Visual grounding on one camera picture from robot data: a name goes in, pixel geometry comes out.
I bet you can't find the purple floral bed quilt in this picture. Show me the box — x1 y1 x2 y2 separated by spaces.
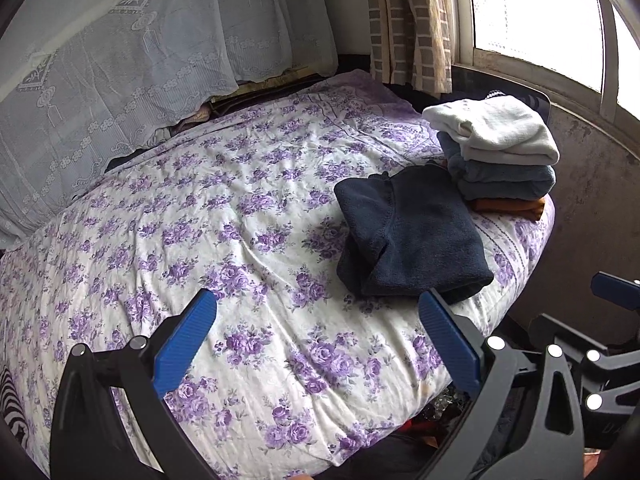
0 69 558 480

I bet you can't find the white folded sweater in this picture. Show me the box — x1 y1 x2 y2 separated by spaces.
422 96 560 166

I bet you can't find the stacked bedding under cover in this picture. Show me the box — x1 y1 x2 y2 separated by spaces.
104 64 331 174

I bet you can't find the window frame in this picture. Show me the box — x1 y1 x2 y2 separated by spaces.
454 0 639 122

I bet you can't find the checkered beige curtain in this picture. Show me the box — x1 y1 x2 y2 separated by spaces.
368 0 454 96

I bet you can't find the navy school cardigan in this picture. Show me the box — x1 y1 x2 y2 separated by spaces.
334 164 494 304

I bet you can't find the black white striped garment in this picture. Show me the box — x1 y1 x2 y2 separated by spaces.
0 366 29 448

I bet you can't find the orange folded garment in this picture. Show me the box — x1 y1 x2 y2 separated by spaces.
471 197 546 221

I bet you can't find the grey blue folded garment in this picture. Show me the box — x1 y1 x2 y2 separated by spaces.
437 131 556 200

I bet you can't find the white lace cover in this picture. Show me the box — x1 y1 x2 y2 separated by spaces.
1 0 337 248

